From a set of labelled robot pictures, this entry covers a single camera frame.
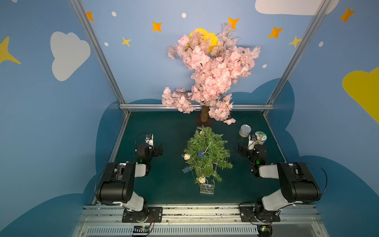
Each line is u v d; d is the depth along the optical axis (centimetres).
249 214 75
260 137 96
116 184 45
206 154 65
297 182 46
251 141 83
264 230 73
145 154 73
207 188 83
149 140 81
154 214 75
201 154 63
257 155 73
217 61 73
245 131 104
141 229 73
